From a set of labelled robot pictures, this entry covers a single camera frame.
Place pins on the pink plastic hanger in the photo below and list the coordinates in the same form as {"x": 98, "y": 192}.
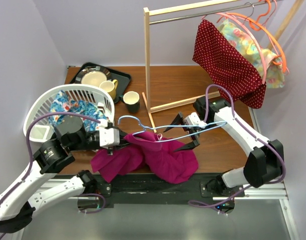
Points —
{"x": 230, "y": 53}

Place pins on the wooden clothes rack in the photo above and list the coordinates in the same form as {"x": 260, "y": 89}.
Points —
{"x": 158, "y": 57}

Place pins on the red polka dot skirt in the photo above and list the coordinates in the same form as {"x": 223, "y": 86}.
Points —
{"x": 227, "y": 67}

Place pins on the magenta cloth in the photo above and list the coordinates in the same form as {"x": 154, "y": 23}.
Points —
{"x": 147, "y": 148}

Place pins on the yellow mug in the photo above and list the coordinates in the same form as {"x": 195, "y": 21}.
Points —
{"x": 110, "y": 87}

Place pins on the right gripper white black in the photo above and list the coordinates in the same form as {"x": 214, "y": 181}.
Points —
{"x": 191, "y": 145}

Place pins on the cream plate black rim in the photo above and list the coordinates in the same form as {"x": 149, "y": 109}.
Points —
{"x": 93, "y": 75}

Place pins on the black mug cream inside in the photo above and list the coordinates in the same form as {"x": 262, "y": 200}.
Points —
{"x": 131, "y": 100}

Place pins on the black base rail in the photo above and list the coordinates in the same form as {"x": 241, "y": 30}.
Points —
{"x": 144, "y": 189}

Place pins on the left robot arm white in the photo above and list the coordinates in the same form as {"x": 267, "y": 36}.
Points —
{"x": 21, "y": 202}

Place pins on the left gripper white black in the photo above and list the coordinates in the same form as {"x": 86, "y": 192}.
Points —
{"x": 110, "y": 146}

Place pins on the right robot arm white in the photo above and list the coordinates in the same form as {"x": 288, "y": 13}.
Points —
{"x": 264, "y": 157}

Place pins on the black tray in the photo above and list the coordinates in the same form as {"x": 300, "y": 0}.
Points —
{"x": 123, "y": 78}

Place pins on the white laundry basket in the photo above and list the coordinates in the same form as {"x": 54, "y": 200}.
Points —
{"x": 84, "y": 92}

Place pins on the orange plastic hanger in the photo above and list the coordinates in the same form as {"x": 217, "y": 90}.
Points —
{"x": 273, "y": 54}

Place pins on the floral pastel skirt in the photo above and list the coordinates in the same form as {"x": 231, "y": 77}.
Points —
{"x": 237, "y": 37}

